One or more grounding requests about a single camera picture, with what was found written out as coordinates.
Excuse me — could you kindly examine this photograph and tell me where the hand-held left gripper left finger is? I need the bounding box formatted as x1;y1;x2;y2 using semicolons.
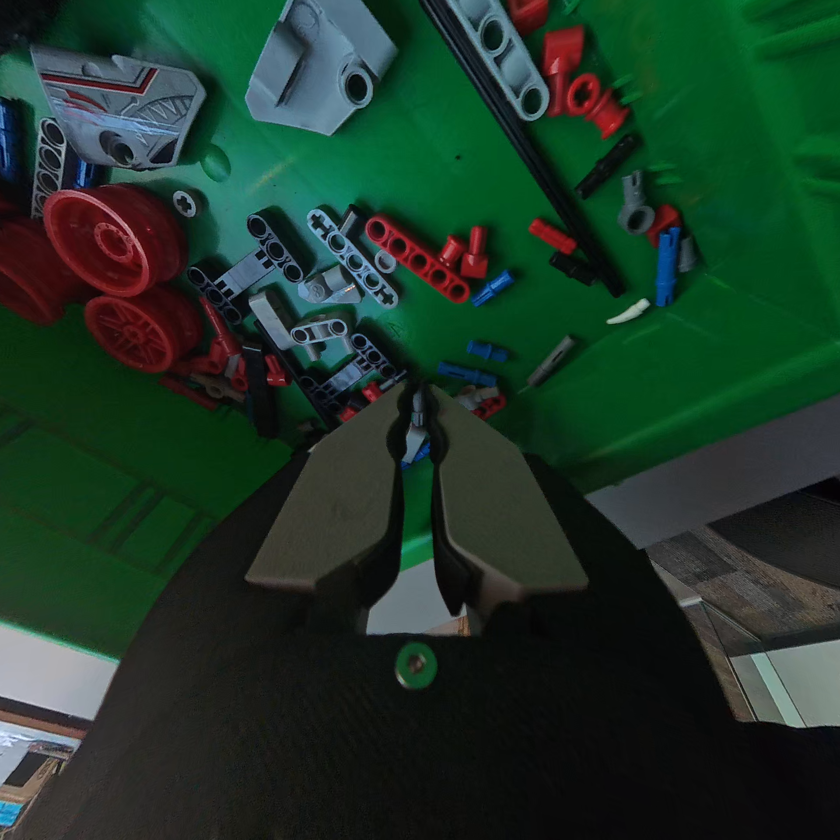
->
245;382;408;618

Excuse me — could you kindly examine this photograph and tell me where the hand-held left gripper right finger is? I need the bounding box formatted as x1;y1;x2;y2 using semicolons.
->
423;384;589;618

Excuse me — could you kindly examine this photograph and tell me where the small grey lego connector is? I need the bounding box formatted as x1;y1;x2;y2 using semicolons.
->
400;387;434;467

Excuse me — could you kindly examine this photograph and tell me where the green plastic bin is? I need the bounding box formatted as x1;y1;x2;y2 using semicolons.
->
0;0;840;660

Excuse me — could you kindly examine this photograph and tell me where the red white lego connector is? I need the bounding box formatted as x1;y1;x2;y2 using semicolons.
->
459;387;508;421

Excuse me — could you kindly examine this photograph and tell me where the pile of small lego pieces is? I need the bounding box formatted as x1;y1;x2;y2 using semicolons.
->
164;295;408;437

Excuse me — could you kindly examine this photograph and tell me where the grey lego axle pin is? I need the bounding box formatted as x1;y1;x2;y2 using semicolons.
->
518;335;577;393

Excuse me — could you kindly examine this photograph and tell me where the grey wedge lego piece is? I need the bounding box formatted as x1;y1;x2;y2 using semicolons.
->
297;266;363;305

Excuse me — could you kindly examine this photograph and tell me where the black lego beam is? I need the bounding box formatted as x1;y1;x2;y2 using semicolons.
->
247;210;305;283
185;262;245;329

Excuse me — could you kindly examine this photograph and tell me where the light grey lego beam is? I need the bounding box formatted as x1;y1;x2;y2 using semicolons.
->
306;208;400;309

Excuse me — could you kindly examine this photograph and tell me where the short black lego connector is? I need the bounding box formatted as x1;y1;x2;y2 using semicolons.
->
549;251;598;286

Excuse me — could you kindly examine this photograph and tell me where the red lego wheel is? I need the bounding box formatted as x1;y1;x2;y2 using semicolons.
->
84;289;206;375
0;217;86;327
42;184;190;298

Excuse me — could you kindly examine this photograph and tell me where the red lego beam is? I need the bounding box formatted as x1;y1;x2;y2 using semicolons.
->
364;213;471;305

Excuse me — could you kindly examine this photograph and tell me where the red lego pin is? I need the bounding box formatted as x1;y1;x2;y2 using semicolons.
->
529;218;578;253

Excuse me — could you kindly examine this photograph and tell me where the small red lego connector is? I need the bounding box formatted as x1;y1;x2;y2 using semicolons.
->
646;205;683;247

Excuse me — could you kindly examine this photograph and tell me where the grey lego axle connector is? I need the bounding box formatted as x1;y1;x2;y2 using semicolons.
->
617;169;656;235

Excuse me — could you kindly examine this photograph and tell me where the black lego pin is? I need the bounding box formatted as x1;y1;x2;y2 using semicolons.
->
576;134;641;198

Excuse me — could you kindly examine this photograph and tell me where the long black lego axle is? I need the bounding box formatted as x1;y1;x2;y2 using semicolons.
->
419;0;626;298

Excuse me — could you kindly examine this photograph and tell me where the red lego axle connector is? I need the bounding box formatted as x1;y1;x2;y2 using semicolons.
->
541;25;586;118
567;72;631;140

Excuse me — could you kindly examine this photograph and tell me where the plain grey lego panel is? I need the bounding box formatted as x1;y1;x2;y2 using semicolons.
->
245;0;399;137

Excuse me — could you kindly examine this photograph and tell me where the white lego beam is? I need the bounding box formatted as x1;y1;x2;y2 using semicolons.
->
31;118;68;217

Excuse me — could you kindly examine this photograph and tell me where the long grey lego beam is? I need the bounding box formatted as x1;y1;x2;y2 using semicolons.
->
446;0;551;122

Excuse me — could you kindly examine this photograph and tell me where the grey printed lego panel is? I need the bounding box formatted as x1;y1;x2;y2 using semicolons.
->
29;46;207;173

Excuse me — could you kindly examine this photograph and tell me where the blue lego connector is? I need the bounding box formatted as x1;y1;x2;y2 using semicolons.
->
0;98;24;181

